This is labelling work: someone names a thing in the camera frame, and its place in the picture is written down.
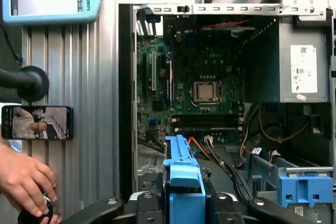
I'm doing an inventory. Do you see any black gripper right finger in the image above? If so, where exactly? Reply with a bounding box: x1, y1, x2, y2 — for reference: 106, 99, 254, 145
202, 167, 320, 224

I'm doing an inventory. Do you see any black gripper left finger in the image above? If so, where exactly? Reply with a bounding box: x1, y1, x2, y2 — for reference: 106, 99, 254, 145
59, 171, 165, 224

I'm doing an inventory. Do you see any hard disk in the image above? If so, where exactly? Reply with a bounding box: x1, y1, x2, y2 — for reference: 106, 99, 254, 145
162, 134, 207, 224

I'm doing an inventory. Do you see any round black tool blue ring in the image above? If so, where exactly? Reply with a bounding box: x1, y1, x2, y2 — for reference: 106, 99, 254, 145
17, 194, 55, 224

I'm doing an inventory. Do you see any person's bare hand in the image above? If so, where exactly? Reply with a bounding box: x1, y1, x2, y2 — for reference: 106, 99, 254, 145
0, 144, 60, 224

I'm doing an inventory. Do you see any grey metal drive cage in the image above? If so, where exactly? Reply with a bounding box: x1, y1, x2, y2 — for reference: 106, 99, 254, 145
244, 150, 336, 224

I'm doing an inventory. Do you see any blue drive latch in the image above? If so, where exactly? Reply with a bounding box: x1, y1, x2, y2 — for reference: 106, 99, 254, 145
278, 173, 328, 208

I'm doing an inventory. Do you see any installed RAM stick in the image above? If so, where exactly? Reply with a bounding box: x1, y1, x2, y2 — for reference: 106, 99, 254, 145
172, 127, 244, 132

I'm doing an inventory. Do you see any black RAM slot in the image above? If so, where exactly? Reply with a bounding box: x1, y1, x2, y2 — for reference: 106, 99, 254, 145
170, 114, 244, 119
170, 123, 244, 128
170, 119, 244, 124

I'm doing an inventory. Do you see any black PC case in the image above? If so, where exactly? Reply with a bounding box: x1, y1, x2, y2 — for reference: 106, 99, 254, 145
118, 3, 336, 224

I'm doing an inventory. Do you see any CPU socket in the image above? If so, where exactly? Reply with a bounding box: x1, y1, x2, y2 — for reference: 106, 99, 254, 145
191, 80, 223, 107

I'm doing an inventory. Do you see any silver CPU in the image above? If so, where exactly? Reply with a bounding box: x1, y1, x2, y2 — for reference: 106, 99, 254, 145
197, 83, 216, 101

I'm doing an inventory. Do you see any socket cover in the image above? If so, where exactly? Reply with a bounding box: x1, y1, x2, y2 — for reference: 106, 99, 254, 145
193, 81, 220, 104

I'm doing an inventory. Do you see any black expansion slot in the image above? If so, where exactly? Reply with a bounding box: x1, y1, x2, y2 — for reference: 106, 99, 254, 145
143, 55, 148, 91

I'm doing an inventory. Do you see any white expansion slot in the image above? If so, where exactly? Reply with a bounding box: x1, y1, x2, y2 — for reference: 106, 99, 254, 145
151, 50, 158, 91

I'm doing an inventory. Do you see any black smartphone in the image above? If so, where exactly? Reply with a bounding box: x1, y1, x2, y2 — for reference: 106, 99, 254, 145
1, 105, 74, 141

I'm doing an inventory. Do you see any green motherboard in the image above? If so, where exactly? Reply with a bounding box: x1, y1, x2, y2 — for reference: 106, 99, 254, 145
136, 15, 245, 146

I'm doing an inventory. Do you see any grey power supply unit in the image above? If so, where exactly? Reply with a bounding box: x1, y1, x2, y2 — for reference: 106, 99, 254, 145
243, 15, 331, 104

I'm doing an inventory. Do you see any black cable bundle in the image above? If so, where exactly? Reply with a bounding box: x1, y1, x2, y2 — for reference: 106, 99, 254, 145
204, 140, 253, 201

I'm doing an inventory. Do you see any grey PSU wire bundle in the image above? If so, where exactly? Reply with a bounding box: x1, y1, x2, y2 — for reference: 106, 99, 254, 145
240, 104, 263, 168

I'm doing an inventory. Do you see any orange wire bundle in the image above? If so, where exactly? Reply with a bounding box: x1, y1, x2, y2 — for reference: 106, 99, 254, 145
188, 136, 211, 158

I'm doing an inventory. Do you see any yellow wire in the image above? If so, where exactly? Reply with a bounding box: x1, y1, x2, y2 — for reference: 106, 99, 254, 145
258, 103, 311, 144

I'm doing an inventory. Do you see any black round cable boot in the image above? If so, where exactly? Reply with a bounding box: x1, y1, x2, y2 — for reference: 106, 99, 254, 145
0, 66, 50, 103

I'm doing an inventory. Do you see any red twisted thin wire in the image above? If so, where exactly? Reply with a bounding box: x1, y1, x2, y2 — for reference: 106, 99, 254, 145
202, 19, 249, 29

